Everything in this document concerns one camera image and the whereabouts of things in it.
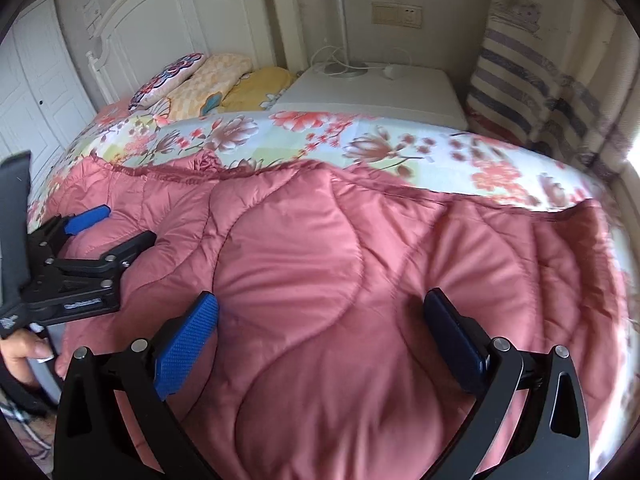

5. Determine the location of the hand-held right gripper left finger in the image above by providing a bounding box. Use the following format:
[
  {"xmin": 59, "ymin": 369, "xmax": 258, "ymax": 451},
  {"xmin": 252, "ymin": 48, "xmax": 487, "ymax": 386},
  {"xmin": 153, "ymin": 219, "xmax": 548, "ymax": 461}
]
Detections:
[{"xmin": 52, "ymin": 290, "xmax": 222, "ymax": 480}]

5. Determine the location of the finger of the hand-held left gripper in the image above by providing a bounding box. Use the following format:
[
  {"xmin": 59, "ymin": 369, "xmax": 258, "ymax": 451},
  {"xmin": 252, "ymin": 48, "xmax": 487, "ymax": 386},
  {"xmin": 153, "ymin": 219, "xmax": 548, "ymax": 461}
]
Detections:
[
  {"xmin": 27, "ymin": 203, "xmax": 112, "ymax": 261},
  {"xmin": 47, "ymin": 230, "xmax": 159, "ymax": 282}
]

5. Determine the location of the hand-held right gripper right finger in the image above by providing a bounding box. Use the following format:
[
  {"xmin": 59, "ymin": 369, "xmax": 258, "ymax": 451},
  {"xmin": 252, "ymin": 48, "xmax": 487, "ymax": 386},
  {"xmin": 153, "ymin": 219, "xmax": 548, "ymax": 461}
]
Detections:
[{"xmin": 423, "ymin": 287, "xmax": 592, "ymax": 480}]

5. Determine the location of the pink quilted jacket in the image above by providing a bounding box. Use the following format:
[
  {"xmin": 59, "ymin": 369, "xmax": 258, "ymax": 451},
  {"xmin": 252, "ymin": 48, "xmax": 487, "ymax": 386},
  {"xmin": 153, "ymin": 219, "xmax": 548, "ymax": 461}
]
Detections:
[{"xmin": 30, "ymin": 154, "xmax": 632, "ymax": 480}]

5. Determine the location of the person's left hand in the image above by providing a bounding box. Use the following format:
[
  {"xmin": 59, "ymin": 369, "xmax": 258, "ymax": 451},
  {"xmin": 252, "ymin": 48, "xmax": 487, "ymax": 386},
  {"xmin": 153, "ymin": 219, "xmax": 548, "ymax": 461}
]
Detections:
[{"xmin": 0, "ymin": 329, "xmax": 67, "ymax": 387}]

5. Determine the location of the plaid cloth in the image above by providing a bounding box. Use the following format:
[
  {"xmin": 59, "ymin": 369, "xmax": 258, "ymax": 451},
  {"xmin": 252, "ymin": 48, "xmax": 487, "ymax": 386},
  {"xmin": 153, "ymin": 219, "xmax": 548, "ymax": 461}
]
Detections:
[{"xmin": 0, "ymin": 397, "xmax": 57, "ymax": 478}]

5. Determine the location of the white wardrobe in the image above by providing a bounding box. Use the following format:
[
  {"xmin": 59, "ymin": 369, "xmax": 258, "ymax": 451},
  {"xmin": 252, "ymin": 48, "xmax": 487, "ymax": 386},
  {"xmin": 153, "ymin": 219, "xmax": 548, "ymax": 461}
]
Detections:
[{"xmin": 0, "ymin": 0, "xmax": 97, "ymax": 172}]

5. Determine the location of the purple patterned pillow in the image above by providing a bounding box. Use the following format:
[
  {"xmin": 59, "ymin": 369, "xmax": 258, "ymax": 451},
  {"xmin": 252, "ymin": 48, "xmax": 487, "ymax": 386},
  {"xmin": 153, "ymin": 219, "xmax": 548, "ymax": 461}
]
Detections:
[{"xmin": 128, "ymin": 52, "xmax": 207, "ymax": 111}]

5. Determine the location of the cream checked pillow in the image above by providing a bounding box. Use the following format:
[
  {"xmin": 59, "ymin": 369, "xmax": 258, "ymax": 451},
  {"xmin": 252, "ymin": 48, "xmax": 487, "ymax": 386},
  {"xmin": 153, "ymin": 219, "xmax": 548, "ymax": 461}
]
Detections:
[{"xmin": 159, "ymin": 53, "xmax": 254, "ymax": 119}]

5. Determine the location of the yellow pillow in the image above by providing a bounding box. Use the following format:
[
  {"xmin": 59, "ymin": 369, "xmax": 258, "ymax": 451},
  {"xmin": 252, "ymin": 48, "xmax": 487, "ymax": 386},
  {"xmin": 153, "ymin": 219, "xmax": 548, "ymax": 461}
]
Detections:
[{"xmin": 219, "ymin": 65, "xmax": 297, "ymax": 112}]

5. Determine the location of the white bed headboard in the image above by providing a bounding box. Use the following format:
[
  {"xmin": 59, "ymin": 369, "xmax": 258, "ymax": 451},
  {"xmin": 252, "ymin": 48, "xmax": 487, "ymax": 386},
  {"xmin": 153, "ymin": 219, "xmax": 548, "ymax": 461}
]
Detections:
[{"xmin": 84, "ymin": 0, "xmax": 312, "ymax": 107}]

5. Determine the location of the floral bedsheet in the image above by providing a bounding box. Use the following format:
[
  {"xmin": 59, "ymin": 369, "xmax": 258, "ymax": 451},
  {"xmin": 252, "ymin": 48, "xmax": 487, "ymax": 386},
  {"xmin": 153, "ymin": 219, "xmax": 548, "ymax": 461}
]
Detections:
[{"xmin": 27, "ymin": 100, "xmax": 640, "ymax": 480}]

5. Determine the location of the white nightstand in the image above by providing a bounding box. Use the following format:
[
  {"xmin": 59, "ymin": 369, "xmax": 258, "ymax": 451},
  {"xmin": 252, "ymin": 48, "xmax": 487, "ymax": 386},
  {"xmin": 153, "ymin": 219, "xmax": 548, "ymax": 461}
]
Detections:
[{"xmin": 271, "ymin": 61, "xmax": 469, "ymax": 132}]

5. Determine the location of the printed striped curtain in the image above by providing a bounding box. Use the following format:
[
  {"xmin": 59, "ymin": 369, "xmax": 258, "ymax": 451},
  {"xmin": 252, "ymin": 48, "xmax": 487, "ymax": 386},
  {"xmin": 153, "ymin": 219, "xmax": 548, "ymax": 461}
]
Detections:
[{"xmin": 464, "ymin": 0, "xmax": 640, "ymax": 187}]

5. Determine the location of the white desk lamp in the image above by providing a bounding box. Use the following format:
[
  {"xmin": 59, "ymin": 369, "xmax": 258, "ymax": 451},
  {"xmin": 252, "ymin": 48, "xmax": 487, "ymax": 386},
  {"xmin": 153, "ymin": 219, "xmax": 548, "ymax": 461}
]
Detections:
[{"xmin": 319, "ymin": 0, "xmax": 369, "ymax": 80}]

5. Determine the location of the paper wall note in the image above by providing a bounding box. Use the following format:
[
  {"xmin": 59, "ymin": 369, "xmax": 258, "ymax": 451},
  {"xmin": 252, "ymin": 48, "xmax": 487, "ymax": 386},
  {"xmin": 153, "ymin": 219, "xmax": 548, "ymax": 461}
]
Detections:
[{"xmin": 81, "ymin": 0, "xmax": 107, "ymax": 32}]

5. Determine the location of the white cable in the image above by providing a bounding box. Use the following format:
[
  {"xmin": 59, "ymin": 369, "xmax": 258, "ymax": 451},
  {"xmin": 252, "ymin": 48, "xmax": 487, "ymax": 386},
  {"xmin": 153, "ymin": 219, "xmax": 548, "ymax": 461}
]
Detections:
[{"xmin": 309, "ymin": 44, "xmax": 347, "ymax": 75}]

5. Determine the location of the wall socket panel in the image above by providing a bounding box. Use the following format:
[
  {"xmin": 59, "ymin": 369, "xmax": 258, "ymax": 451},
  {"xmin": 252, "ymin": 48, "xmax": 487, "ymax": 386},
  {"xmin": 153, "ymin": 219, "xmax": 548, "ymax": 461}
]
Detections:
[{"xmin": 370, "ymin": 2, "xmax": 424, "ymax": 29}]

